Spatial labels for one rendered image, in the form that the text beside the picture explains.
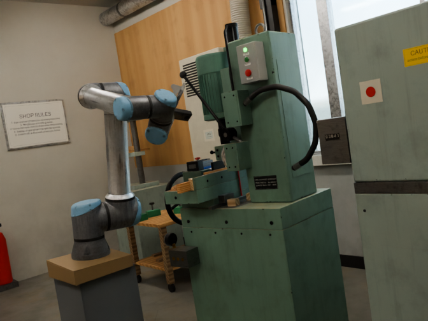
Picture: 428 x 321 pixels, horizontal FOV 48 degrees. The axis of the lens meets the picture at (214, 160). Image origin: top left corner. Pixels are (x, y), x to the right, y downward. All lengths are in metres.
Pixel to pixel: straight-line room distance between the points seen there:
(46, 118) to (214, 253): 3.26
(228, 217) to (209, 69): 0.69
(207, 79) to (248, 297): 1.01
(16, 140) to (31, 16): 1.27
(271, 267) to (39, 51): 3.81
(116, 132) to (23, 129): 2.72
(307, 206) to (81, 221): 1.08
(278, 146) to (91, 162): 3.52
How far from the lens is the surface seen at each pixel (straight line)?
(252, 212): 2.01
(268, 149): 2.04
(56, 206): 5.13
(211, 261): 2.24
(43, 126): 5.10
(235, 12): 3.92
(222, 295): 2.26
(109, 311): 2.43
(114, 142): 2.38
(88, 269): 2.31
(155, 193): 4.56
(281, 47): 2.09
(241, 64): 2.02
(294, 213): 2.02
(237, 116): 2.02
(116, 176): 2.41
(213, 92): 2.25
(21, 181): 5.00
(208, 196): 2.14
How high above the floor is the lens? 1.14
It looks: 4 degrees down
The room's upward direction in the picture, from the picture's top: 9 degrees counter-clockwise
